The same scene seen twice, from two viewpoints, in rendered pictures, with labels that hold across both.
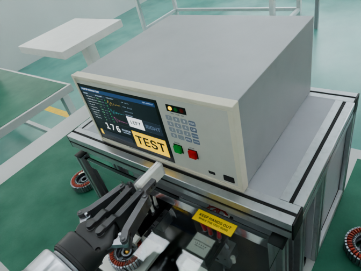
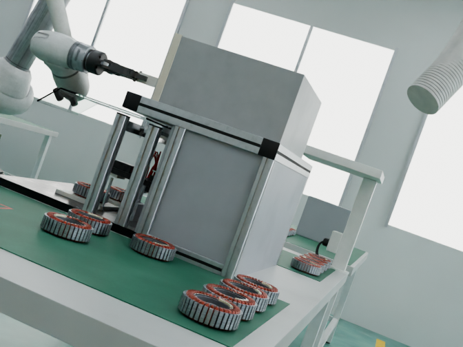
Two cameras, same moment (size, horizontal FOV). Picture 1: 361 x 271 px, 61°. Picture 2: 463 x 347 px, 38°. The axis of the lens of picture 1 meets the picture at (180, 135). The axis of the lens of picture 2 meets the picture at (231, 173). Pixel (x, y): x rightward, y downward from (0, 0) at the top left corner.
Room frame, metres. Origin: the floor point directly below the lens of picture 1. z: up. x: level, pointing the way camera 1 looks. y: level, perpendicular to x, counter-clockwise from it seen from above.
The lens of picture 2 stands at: (-0.35, -1.86, 1.02)
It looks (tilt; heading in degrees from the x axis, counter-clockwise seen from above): 1 degrees down; 59
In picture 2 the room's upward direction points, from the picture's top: 20 degrees clockwise
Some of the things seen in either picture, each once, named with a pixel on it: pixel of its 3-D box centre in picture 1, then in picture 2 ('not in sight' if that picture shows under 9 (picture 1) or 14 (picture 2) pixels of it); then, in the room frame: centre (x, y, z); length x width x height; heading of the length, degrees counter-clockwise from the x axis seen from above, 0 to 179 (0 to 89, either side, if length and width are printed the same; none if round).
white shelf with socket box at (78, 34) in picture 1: (88, 75); (326, 211); (1.53, 0.38, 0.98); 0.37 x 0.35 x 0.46; 44
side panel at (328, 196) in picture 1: (329, 184); (204, 201); (0.52, -0.35, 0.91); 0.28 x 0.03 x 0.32; 134
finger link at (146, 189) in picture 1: (150, 191); (138, 76); (0.41, 0.08, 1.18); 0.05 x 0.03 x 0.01; 134
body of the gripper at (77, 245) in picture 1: (90, 242); (104, 65); (0.33, 0.19, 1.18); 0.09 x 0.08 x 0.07; 134
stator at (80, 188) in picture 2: not in sight; (91, 192); (0.39, 0.08, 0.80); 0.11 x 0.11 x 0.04
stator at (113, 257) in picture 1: (127, 252); (122, 195); (0.56, 0.25, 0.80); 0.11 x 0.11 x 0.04
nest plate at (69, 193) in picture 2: not in sight; (88, 200); (0.39, 0.08, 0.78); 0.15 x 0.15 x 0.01; 44
